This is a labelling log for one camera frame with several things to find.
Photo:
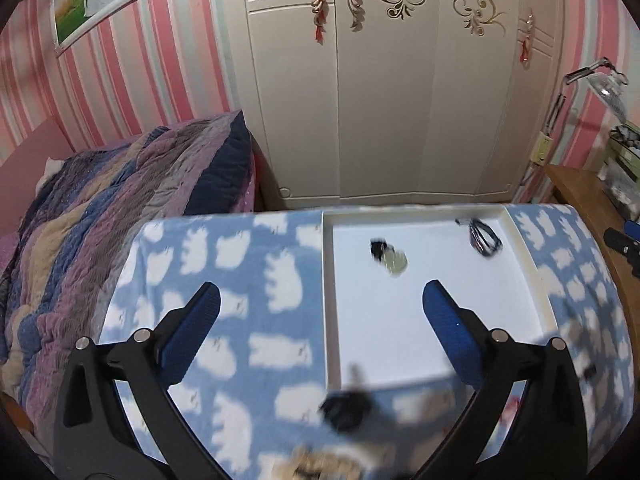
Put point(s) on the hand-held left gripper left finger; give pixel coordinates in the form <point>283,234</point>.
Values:
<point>192,320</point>

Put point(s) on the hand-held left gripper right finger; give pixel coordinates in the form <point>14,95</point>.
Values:
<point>450,325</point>

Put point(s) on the white tray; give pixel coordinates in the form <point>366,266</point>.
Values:
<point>380,320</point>

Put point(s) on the blue cloud-print blanket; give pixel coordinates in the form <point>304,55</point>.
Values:
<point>250,270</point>

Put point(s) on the black scrunchie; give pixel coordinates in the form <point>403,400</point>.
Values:
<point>345,410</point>

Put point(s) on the striped purple quilt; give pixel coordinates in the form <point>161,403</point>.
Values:
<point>125,185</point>

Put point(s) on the wooden desk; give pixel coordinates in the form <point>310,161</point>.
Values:
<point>580,195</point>

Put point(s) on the black remote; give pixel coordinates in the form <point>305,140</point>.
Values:
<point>620,240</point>

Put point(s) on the white pillow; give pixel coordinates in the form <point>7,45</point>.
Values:
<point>51,166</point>

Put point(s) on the cream wardrobe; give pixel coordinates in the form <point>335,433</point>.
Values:
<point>390,110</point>

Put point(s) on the pink headboard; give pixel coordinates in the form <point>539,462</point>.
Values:
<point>35,145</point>

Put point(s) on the red tassel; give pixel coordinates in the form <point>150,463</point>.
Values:
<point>318,30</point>
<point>524,52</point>

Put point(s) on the wall outlet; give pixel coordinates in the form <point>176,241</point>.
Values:
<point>541,147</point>

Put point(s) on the wall poster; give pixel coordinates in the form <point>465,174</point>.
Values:
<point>100,0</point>

